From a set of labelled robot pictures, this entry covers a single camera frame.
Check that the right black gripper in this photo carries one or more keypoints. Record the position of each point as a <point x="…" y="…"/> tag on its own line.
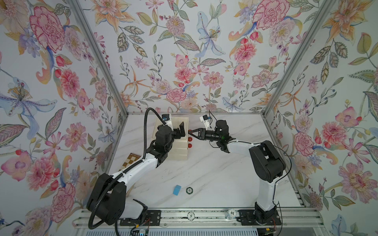
<point x="203" y="134"/>

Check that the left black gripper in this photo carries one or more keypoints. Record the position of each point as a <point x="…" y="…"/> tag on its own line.
<point x="181" y="132"/>

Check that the cream drawer cabinet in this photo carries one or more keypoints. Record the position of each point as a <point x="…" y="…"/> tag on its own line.
<point x="180" y="148"/>

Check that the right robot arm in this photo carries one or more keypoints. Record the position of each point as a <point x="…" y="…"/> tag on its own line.
<point x="267" y="162"/>

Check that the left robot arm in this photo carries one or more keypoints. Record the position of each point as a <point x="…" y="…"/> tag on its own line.
<point x="108" y="201"/>

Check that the wooden chessboard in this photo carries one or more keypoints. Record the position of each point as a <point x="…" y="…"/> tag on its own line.
<point x="132" y="158"/>

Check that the blue foam block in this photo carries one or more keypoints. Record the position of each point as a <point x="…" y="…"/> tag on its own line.
<point x="176" y="190"/>

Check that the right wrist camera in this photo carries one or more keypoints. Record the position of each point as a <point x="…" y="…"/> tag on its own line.
<point x="205" y="119"/>

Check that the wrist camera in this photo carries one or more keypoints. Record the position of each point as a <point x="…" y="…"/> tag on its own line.
<point x="166" y="118"/>
<point x="205" y="119"/>

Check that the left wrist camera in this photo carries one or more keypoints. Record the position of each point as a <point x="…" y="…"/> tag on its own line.
<point x="166" y="118"/>

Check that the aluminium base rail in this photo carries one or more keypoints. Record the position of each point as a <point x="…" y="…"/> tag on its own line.
<point x="287" y="217"/>

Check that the left aluminium corner post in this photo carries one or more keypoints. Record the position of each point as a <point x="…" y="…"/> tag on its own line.
<point x="89" y="35"/>

